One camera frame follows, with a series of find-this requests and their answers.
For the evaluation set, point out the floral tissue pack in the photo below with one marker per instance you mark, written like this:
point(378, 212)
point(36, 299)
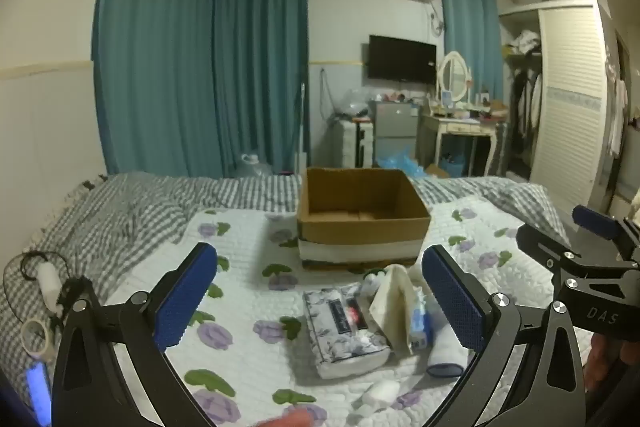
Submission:
point(340, 322)

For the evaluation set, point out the blue plastic bag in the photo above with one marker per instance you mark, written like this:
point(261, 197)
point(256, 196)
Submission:
point(400, 162)

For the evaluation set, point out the glowing phone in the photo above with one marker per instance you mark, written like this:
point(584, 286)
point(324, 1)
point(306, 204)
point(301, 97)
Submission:
point(39, 392)

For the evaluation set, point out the white sock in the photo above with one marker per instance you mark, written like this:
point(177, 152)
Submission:
point(445, 352)

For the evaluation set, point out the blue basket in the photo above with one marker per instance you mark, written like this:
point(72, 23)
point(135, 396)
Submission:
point(456, 167)

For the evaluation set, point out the white oval mirror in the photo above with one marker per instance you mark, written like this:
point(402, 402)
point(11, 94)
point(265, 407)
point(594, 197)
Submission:
point(452, 74)

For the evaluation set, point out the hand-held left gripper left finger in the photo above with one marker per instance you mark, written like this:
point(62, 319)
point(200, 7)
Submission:
point(185, 297)

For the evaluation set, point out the clear plastic bag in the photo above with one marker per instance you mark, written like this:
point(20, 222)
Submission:
point(352, 104)

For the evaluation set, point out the hanging dark clothes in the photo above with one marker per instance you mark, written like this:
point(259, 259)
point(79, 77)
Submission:
point(525, 102)

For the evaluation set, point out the white storage cabinet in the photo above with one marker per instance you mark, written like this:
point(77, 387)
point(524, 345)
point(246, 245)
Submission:
point(350, 142)

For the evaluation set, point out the black wall television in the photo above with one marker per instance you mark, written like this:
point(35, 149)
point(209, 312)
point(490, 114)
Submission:
point(400, 59)

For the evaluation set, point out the grey mini fridge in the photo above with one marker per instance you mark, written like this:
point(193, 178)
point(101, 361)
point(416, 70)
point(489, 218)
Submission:
point(395, 127)

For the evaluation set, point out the white plastic packet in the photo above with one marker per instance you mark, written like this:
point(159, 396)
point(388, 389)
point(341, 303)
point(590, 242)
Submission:
point(374, 282)

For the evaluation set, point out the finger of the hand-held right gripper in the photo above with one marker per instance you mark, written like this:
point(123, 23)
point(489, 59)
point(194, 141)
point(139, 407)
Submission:
point(595, 222)
point(542, 247)

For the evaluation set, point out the narrow teal curtain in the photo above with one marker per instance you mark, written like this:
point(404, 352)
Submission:
point(470, 32)

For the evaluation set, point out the white hanging garment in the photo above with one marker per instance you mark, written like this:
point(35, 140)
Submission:
point(619, 107)

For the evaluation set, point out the white dressing table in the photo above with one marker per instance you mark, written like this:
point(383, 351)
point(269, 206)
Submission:
point(462, 127)

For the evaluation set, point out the small photo frame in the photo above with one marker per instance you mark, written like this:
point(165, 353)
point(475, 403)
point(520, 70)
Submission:
point(446, 97)

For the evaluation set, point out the tape roll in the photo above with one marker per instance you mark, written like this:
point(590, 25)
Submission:
point(31, 337)

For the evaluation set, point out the thin white pole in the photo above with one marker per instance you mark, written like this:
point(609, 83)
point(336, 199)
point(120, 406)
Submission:
point(302, 122)

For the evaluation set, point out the pink cloth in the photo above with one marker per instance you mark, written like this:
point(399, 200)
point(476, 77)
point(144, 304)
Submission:
point(290, 419)

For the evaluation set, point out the floral quilt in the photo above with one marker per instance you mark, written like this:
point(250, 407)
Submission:
point(250, 257)

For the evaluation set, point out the person's right hand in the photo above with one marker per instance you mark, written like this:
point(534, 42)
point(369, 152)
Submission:
point(602, 359)

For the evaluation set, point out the beige cloth bag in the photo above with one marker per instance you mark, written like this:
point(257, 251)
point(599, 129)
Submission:
point(392, 307)

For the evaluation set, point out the small cardboard box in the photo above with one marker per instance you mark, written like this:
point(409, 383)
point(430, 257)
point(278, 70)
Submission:
point(437, 170)

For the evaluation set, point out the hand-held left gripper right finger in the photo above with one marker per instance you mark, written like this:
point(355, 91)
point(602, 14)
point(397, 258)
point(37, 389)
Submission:
point(455, 302)

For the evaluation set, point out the clear water jug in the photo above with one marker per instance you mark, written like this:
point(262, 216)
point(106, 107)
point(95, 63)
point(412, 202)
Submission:
point(255, 167)

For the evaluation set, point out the blue and white packet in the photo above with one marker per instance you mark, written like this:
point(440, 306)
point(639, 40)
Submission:
point(419, 322)

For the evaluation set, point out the white louvred wardrobe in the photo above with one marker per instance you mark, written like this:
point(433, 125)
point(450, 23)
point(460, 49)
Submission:
point(575, 107)

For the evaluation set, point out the folded clothes pile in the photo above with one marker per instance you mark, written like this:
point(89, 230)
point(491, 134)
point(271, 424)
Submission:
point(525, 42)

